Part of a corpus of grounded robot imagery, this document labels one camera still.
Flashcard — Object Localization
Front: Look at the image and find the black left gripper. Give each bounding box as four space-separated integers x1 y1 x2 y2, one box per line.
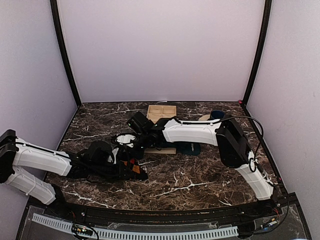
90 160 134 182

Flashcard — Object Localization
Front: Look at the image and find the black red yellow argyle sock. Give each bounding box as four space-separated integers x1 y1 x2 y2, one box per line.
119 158 149 181

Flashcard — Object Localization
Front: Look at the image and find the dark green sock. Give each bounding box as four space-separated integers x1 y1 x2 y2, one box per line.
159 141 201 156

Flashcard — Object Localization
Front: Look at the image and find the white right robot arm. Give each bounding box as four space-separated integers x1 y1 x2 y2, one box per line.
127 111 275 217

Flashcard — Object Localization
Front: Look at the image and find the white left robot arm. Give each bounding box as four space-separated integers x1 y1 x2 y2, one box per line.
0 129 129 218

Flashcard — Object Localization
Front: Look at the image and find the wooden compartment tray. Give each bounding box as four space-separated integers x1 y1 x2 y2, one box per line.
145 105 177 155

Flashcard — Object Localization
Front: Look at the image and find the beige ceramic plate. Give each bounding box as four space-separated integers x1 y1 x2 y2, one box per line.
198 114 211 121

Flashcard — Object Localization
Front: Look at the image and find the blue enamel mug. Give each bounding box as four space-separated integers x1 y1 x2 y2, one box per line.
209 110 225 120

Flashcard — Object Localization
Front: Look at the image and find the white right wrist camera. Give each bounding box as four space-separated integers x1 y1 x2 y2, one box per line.
111 133 136 148

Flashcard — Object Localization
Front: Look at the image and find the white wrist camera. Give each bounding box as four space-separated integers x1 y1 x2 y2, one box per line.
111 133 136 148
109 147 119 165

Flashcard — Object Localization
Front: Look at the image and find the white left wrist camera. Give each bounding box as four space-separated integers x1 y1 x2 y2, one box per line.
109 147 119 165

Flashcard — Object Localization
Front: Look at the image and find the black front table rail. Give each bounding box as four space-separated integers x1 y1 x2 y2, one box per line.
44 199 283 226

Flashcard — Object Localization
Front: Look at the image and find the black left frame post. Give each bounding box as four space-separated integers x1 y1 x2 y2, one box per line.
49 0 82 108

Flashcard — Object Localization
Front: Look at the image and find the black frame post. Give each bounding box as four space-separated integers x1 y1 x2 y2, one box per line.
49 0 82 108
242 0 273 108

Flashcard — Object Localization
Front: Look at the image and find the white slotted cable duct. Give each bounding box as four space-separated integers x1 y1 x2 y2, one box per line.
31 213 239 240

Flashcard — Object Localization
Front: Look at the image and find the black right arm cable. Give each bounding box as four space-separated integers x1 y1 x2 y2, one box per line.
219 115 291 226

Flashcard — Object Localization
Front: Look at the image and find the black right frame post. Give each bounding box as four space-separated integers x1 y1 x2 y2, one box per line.
242 0 273 108

